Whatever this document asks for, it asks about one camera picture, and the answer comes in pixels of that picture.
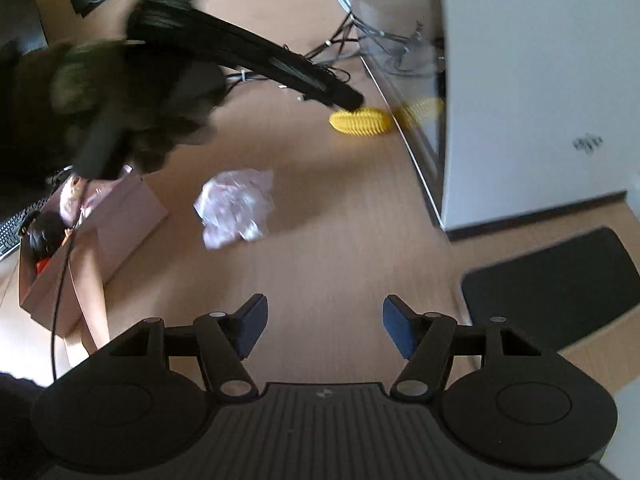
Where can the pink cardboard box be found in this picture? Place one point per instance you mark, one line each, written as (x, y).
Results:
(69, 291)

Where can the pink tissue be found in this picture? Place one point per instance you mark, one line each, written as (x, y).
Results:
(235, 205)

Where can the pink fluffy doll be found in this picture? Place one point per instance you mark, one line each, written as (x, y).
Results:
(80, 197)

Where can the red round toy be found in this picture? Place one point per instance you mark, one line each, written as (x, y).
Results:
(41, 265)

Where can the black curved monitor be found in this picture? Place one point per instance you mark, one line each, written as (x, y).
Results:
(21, 26)

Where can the glass panel computer case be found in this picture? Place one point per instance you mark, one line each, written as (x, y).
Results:
(512, 110)

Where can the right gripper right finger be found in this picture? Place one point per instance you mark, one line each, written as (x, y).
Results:
(424, 341)

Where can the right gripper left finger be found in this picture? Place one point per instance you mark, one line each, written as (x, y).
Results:
(224, 342)

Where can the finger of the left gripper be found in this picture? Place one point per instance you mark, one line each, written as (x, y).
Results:
(330, 95)
(260, 56)

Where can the black mechanical keyboard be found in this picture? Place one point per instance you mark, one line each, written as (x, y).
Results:
(9, 238)

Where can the black plush toy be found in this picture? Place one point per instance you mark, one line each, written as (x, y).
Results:
(44, 232)

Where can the black mouse pad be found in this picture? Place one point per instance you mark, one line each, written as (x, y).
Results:
(560, 294)

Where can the yellow toy corn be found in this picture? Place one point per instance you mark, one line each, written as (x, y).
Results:
(363, 122)

